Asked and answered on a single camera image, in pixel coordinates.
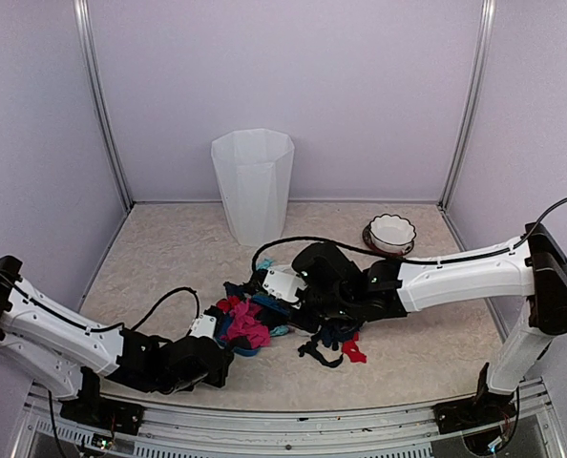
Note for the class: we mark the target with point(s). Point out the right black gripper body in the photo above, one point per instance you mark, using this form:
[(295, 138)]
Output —
[(329, 306)]

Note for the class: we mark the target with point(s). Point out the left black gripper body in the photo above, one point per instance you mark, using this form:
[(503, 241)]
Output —
[(217, 379)]

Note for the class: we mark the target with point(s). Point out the blue plastic dustpan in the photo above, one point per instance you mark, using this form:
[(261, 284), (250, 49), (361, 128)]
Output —
[(242, 345)]

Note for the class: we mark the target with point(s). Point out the translucent white waste bin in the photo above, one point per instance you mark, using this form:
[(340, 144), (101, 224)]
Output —
[(253, 169)]

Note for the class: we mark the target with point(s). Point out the blue hand brush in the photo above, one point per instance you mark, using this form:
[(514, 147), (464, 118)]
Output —
[(271, 303)]

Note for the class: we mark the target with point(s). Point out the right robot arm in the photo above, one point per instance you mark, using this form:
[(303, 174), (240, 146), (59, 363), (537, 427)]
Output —
[(531, 266)]

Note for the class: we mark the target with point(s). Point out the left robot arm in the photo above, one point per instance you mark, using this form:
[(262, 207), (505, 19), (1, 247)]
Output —
[(66, 352)]

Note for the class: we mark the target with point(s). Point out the red paper scraps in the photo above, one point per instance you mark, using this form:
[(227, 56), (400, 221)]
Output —
[(351, 349)]

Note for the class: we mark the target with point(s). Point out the navy blue paper scrap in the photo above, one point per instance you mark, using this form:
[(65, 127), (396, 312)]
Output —
[(333, 336)]

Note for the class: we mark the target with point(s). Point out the black paper strip loop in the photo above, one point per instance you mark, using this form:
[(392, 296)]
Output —
[(310, 348)]

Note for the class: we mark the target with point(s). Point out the white scalloped bowl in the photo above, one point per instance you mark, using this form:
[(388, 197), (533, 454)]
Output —
[(390, 234)]

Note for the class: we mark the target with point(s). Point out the light blue paper scrap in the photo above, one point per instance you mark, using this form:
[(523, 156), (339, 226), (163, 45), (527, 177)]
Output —
[(264, 264)]

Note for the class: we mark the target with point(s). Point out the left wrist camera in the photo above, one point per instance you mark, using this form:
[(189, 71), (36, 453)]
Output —
[(203, 326)]

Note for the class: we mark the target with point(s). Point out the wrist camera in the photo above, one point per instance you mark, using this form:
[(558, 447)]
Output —
[(203, 326), (283, 283)]

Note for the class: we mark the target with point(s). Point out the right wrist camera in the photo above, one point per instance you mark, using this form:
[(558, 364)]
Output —
[(283, 283)]

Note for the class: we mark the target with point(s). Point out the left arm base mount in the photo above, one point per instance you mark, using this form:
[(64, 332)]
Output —
[(91, 409)]

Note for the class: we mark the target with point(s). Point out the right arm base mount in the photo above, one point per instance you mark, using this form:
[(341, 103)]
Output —
[(483, 408)]

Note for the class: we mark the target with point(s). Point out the right aluminium frame post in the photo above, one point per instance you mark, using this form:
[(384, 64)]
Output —
[(479, 65)]

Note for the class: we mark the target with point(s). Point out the aluminium frame post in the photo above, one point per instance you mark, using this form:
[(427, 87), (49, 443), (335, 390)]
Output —
[(479, 65), (86, 38)]

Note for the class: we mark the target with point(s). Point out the front aluminium rail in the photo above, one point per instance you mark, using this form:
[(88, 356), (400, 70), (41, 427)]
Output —
[(170, 430)]

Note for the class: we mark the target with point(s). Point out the left aluminium frame post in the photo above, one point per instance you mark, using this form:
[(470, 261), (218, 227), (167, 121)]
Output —
[(86, 38)]

